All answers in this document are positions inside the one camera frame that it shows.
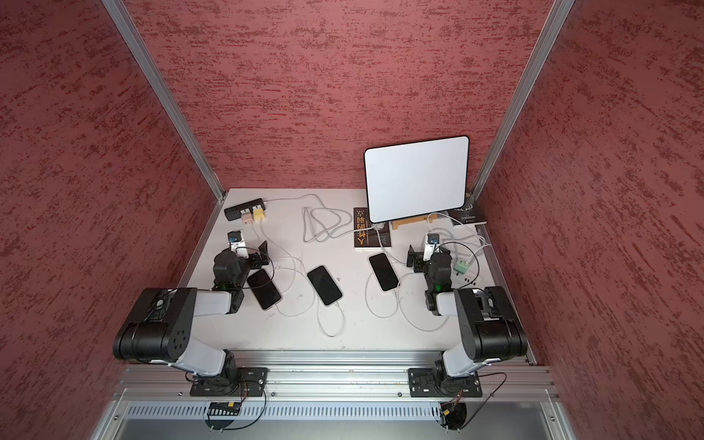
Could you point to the small black booklet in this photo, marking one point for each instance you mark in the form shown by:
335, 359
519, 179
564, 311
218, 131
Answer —
469, 215

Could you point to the white light panel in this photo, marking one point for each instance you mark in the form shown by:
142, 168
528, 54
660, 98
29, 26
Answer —
416, 179

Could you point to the yellow charger plug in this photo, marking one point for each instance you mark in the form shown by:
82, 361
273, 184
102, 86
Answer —
259, 214

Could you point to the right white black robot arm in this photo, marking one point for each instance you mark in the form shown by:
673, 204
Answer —
489, 328

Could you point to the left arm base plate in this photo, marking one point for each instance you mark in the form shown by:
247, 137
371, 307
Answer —
240, 382

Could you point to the black power strip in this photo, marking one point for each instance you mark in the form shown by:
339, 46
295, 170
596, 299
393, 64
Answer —
233, 213

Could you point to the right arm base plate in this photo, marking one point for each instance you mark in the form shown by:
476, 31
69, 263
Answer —
428, 383

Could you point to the black book gold lettering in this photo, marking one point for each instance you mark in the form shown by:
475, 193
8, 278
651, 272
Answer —
369, 235

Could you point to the phone green case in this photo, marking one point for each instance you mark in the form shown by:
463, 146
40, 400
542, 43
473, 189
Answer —
325, 285

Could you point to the wooden panel stand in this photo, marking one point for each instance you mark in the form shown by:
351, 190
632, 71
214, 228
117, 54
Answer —
426, 218

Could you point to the green charger plug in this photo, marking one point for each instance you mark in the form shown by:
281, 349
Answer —
461, 267

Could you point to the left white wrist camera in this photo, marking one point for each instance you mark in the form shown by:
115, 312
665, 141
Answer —
237, 244

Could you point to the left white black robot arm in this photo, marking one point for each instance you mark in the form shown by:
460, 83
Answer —
158, 329

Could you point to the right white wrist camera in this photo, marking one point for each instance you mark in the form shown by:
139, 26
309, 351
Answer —
432, 241

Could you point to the pink charger plug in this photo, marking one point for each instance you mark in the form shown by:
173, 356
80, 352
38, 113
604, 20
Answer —
247, 218

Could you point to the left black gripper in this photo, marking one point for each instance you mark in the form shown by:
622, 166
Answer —
256, 259

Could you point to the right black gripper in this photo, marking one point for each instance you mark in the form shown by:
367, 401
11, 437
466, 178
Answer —
418, 261

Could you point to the white power strip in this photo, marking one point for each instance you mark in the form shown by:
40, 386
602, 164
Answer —
463, 280

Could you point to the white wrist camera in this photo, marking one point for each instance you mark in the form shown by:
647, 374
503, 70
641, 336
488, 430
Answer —
237, 244
432, 241

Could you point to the aluminium front rail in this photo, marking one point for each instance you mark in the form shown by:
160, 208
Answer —
342, 376

